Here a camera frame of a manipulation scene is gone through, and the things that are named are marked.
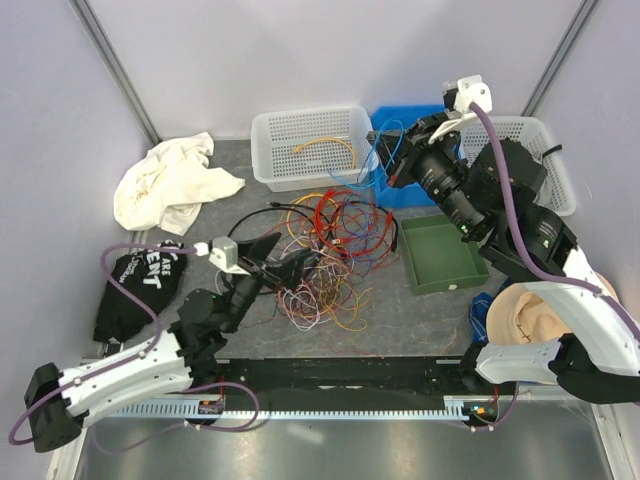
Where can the white perforated basket left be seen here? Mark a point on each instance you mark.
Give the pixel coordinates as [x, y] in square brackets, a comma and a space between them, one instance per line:
[312, 148]

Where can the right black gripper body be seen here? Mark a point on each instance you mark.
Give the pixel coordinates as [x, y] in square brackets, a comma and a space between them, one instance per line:
[418, 145]

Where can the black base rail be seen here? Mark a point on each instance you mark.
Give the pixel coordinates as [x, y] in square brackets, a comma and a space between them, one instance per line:
[349, 382]

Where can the black printed t-shirt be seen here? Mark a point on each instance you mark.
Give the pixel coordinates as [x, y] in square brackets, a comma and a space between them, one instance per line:
[151, 276]

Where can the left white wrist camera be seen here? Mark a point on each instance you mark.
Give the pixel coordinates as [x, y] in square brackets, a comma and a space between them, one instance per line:
[222, 252]

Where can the slotted cable duct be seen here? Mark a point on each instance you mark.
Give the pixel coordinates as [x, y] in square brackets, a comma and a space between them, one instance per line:
[193, 409]

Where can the green plastic tray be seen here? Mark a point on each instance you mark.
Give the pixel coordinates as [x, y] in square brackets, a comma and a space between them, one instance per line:
[436, 258]

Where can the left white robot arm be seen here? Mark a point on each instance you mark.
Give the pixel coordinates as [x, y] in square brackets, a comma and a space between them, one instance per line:
[61, 404]

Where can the blue plastic bin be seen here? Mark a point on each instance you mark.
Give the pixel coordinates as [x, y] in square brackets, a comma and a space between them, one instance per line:
[411, 196]

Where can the beige bucket hat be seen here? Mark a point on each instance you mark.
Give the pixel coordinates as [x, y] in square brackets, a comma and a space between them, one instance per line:
[517, 316]

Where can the cream white cloth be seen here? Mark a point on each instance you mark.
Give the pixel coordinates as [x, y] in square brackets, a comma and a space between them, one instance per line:
[168, 187]

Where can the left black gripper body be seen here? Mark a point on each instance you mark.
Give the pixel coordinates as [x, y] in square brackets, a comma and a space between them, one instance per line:
[263, 277]

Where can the blue cloth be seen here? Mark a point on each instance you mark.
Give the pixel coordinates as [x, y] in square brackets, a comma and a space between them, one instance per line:
[478, 312]

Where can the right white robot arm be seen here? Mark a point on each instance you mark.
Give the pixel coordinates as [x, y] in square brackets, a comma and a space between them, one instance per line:
[486, 186]

